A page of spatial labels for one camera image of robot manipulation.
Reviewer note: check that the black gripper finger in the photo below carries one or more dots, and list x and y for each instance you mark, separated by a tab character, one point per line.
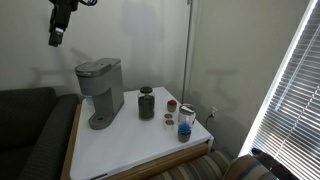
56	38

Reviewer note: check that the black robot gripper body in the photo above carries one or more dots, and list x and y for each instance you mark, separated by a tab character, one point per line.
63	15

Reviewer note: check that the grey coffee maker lid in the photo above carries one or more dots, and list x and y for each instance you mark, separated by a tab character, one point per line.
91	69

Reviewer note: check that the grey single-serve coffee maker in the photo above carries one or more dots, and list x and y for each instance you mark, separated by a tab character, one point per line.
105	90

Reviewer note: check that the round coffee pod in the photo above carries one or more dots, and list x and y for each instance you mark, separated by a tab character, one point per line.
168	116
169	122

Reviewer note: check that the blue and white tea box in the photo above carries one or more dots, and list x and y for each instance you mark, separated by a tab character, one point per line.
89	101

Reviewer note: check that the dark grey sofa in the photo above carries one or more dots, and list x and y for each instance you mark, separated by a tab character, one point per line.
30	133

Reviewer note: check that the thin metal pole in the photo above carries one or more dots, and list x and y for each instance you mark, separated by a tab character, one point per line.
186	50

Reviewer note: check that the white board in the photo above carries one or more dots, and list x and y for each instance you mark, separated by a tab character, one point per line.
133	143

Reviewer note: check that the small pot with red top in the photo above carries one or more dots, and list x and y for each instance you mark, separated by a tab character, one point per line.
171	106

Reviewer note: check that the clear jar with silver lid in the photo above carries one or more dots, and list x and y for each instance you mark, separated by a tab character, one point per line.
186	115

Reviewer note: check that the blue plant in grey pot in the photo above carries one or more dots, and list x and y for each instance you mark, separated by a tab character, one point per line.
184	133

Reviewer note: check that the brown wooden table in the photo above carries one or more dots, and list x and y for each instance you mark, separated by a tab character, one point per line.
166	161

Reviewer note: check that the striped sofa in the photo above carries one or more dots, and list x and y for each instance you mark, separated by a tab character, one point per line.
206	168

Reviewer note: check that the white window blinds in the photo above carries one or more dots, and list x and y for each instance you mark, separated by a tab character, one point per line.
296	110

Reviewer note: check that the black object by window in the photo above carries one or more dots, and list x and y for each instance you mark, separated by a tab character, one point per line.
273	165

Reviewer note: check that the white wall outlet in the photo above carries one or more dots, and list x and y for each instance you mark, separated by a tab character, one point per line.
214	110

